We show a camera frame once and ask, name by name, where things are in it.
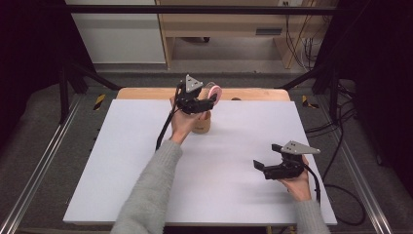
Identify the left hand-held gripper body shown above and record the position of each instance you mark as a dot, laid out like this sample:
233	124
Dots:
190	99

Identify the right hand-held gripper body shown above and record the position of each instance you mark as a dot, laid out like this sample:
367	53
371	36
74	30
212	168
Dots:
293	148

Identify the pink hairbrush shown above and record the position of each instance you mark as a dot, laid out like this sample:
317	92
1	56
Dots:
216	91

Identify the tan cup with small figure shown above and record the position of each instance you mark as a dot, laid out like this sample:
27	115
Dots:
204	125

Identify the person's left hand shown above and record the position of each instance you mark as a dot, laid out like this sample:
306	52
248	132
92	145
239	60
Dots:
181	125

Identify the person's right hand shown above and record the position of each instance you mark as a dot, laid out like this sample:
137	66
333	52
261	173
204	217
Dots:
300	188

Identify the white table board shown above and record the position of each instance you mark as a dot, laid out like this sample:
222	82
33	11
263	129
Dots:
227	195

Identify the wooden table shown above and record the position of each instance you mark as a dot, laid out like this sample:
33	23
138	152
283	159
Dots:
146	93

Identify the yellow black floor tape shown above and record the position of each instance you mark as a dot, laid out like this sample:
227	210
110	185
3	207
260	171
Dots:
99	102
307	101

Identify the black metal stand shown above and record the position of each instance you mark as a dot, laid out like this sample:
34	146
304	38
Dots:
333	94
64	94

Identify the light wooden desk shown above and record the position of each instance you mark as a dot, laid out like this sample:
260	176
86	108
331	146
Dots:
220	22

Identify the white cabinet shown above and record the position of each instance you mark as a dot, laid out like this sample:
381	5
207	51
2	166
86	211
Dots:
120	35

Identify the black curtain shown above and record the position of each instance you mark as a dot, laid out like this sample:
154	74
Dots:
29	65
383	81

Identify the aluminium floor rail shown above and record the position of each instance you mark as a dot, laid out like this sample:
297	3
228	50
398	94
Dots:
360	182
42	159

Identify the black horizontal frame bar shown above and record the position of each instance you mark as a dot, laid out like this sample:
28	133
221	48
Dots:
195	9

